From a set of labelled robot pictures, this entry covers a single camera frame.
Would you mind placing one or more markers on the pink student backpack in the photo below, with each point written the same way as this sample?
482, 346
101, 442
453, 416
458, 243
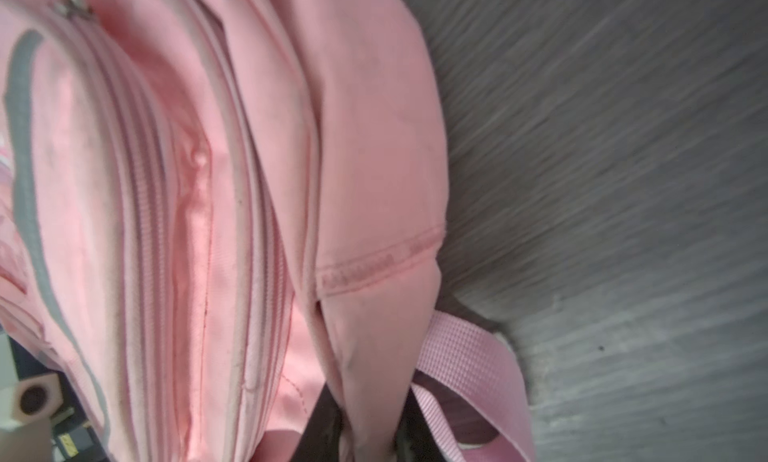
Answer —
210, 209

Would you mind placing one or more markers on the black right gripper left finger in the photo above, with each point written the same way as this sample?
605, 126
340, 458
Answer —
320, 440

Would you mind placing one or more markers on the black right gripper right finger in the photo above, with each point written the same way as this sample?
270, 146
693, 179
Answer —
414, 441

